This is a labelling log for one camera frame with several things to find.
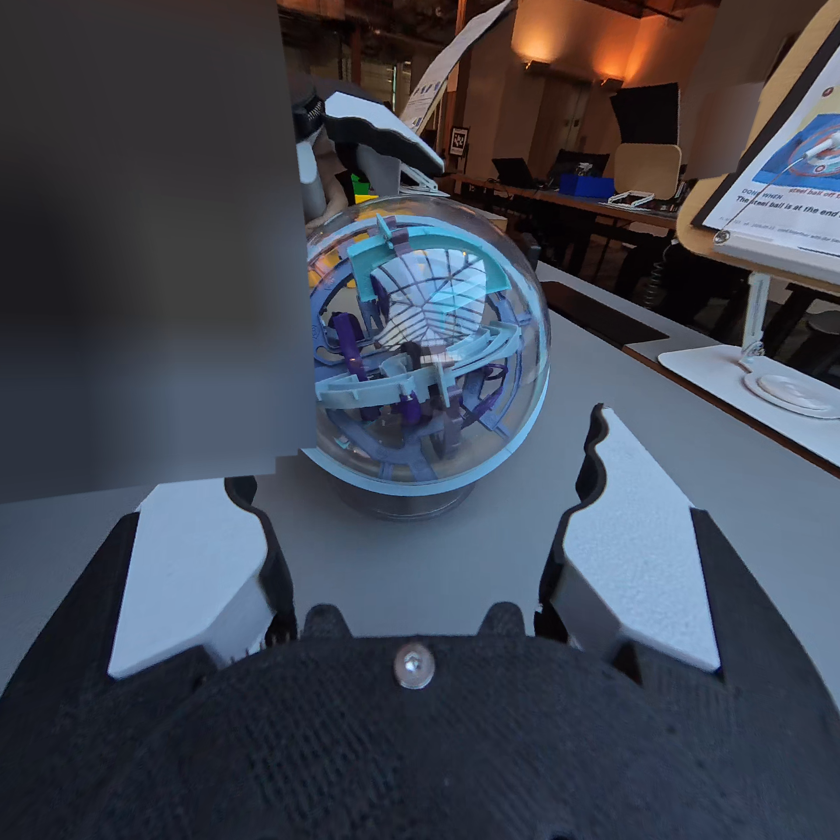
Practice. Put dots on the wooden display board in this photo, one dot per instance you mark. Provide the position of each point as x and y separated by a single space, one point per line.
694 220

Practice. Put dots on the black laptop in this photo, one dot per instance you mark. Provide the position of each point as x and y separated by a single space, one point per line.
577 161
512 172

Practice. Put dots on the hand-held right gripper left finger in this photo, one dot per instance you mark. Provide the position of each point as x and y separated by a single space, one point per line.
197 564

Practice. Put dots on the green yellow block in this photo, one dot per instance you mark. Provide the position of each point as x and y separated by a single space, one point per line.
363 189

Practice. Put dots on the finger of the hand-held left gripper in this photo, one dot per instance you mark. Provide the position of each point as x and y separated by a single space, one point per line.
312 177
380 124

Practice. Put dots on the clear sphere maze ball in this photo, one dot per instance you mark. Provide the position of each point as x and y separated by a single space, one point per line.
426 341

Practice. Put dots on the light wooden chair back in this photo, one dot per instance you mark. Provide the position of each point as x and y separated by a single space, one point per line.
648 170

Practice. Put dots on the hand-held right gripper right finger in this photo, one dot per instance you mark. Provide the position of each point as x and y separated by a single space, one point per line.
633 544

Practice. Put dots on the blue box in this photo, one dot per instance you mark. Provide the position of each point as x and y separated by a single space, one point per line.
584 185

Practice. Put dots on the white round disc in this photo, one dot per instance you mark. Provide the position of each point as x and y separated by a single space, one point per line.
791 392

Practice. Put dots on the clear round ball stand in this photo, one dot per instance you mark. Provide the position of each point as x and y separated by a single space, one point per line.
410 504

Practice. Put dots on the long wooden table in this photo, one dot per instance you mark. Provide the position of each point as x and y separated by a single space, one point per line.
577 202

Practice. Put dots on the white instruction sheet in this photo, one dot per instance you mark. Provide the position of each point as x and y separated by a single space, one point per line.
446 65
787 190

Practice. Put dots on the black square panel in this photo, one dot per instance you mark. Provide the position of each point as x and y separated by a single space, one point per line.
646 115

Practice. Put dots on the white display stand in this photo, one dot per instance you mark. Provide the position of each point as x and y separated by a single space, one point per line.
702 367

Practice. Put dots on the black white marker tag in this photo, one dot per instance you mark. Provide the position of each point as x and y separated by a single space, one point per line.
460 141

